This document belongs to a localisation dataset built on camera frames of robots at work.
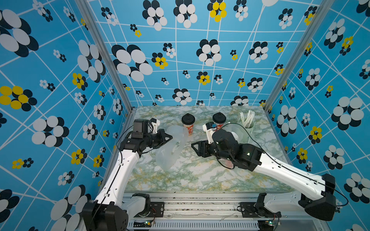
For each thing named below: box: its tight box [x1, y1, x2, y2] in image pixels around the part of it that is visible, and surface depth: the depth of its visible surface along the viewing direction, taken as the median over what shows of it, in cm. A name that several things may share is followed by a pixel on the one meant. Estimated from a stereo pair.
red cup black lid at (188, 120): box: [181, 113, 196, 136], surface depth 93 cm
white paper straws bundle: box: [239, 109, 256, 129], surface depth 95 cm
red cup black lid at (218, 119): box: [212, 112, 227, 131], surface depth 93 cm
